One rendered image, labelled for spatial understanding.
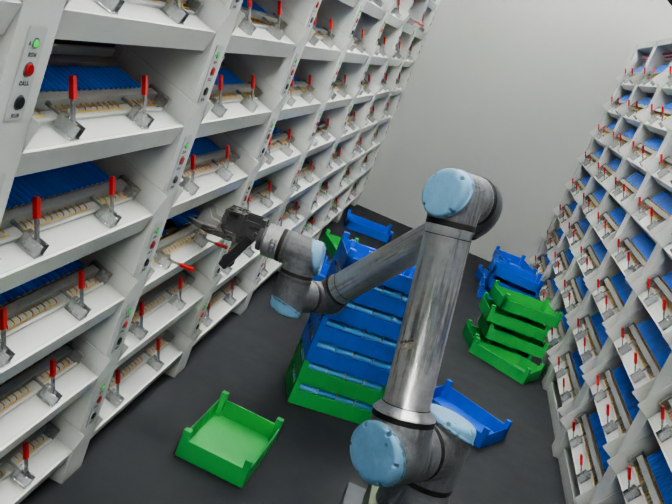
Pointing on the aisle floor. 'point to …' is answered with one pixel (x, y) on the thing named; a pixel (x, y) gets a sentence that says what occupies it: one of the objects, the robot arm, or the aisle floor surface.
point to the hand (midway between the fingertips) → (192, 220)
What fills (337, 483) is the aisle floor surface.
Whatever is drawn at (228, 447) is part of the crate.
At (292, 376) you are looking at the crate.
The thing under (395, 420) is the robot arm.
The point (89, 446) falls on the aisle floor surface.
